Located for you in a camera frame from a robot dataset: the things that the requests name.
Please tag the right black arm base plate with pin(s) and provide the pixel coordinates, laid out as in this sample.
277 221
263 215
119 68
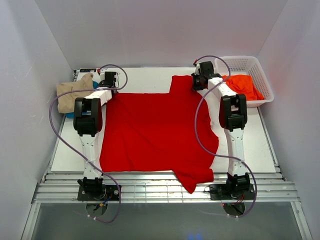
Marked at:
221 192

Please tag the white plastic basket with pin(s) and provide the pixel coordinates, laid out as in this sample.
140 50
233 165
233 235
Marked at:
246 65

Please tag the orange t shirt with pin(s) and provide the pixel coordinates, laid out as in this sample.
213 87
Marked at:
243 84

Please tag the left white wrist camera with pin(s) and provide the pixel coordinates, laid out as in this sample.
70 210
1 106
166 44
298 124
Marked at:
101 72

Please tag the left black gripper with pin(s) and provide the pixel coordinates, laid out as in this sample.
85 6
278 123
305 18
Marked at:
113 90

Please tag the aluminium frame rail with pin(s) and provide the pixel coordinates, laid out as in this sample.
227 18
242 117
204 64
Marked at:
159 187

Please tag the blue folded t shirt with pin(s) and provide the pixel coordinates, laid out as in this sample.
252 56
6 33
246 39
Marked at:
71 114

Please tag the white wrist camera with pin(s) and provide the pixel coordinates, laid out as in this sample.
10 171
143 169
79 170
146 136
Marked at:
101 72
197 63

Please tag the red t shirt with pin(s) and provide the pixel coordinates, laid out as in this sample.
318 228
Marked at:
147 132

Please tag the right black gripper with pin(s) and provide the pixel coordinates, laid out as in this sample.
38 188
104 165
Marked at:
196 83

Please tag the beige folded t shirt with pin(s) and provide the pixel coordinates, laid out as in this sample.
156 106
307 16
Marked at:
80 89

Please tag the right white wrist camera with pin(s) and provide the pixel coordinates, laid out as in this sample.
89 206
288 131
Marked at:
197 63

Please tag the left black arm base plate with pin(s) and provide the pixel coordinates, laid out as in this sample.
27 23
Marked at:
110 192

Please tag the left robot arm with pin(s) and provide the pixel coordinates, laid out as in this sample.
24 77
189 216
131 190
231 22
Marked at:
88 123

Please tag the blue label sticker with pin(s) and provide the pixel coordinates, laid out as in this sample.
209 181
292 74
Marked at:
87 70

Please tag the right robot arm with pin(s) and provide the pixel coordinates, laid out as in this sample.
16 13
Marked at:
232 119

